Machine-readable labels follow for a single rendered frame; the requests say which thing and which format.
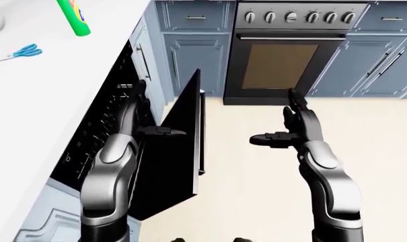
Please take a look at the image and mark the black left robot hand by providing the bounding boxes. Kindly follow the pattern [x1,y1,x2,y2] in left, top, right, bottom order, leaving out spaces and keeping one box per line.
[117,79,187,137]

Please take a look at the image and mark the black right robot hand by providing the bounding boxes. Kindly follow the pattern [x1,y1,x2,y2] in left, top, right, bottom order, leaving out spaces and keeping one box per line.
[249,87,324,149]

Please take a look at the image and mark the black dishwasher body with racks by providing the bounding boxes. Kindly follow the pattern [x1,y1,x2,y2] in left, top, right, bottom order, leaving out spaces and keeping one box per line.
[50,39,157,188]

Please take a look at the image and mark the blue cabinet door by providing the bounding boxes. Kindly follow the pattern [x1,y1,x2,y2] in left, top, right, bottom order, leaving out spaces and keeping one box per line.
[13,177,144,242]
[357,36,407,99]
[162,32,233,97]
[130,19,173,123]
[309,34,407,98]

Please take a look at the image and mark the black dishwasher door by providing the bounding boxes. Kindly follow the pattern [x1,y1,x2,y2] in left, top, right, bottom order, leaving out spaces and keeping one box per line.
[126,68,207,220]

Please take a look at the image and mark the black stainless oven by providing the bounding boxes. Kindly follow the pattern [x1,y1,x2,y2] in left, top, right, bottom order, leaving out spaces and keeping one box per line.
[223,0,369,106]

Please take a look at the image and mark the white countertop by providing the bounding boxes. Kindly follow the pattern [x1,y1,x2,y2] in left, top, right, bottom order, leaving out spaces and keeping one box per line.
[0,0,151,242]

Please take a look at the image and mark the green cleaner bottle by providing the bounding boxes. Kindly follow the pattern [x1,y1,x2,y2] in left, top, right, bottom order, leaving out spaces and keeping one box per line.
[57,0,91,37]

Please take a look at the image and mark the blue cabinet drawer front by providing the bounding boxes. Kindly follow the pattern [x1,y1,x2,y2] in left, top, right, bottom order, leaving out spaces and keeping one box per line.
[155,0,238,34]
[353,0,407,34]

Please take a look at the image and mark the dark cabinet door handle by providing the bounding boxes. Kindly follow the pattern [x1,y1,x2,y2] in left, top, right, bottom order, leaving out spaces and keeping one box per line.
[377,48,406,77]
[366,50,392,77]
[137,43,153,82]

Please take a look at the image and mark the silver cabinet door handle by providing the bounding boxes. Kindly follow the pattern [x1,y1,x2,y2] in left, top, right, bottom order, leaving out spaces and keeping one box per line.
[171,46,179,79]

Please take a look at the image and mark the silver oven door handle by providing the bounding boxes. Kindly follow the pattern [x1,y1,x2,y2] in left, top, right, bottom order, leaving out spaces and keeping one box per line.
[239,36,346,41]

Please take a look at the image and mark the blue handled scissors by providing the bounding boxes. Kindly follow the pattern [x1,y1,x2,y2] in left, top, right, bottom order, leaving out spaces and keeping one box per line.
[0,43,44,65]

